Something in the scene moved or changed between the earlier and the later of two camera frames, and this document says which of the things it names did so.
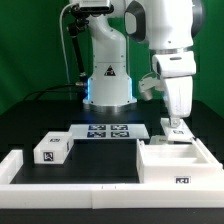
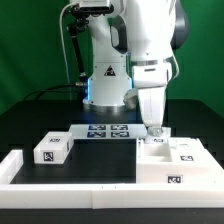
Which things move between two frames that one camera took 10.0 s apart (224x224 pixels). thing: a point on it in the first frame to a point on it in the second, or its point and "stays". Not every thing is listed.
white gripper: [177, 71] to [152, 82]
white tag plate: [108, 131] stays
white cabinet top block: [53, 148] stays
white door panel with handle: [178, 134] to [190, 151]
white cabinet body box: [177, 164] stays
